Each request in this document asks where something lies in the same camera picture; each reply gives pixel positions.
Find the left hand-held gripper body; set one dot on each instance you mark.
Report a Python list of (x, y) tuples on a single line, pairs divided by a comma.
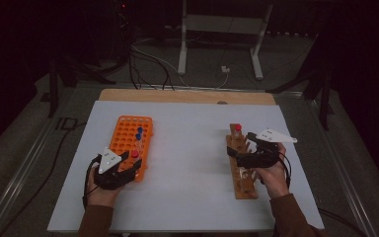
[(110, 160)]

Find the black tripod stand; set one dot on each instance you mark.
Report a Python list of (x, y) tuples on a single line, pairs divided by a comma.
[(324, 105), (53, 85)]

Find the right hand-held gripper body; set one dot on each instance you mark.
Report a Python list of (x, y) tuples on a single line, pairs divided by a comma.
[(260, 160)]

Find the white table mat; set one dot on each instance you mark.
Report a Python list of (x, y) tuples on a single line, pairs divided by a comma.
[(184, 148)]

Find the grey metal stand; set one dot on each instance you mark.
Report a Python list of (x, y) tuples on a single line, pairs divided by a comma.
[(222, 24)]

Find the wooden tube rack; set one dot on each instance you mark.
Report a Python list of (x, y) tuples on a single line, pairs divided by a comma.
[(243, 191)]

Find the white plug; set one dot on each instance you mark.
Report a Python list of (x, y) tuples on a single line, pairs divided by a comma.
[(225, 69)]

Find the red-capped test tube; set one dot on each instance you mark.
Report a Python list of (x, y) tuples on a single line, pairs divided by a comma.
[(135, 153), (238, 127)]

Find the orange plastic tube rack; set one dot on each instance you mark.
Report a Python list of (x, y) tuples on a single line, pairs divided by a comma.
[(125, 135)]

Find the person's right hand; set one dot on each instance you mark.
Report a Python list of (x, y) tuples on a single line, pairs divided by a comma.
[(274, 181)]

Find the blue-capped test tube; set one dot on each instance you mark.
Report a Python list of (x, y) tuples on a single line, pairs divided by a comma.
[(140, 130), (138, 136)]

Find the person's left hand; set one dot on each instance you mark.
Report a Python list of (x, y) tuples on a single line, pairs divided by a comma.
[(102, 197)]

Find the dark equipment rack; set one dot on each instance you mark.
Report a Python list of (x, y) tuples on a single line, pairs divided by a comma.
[(123, 29)]

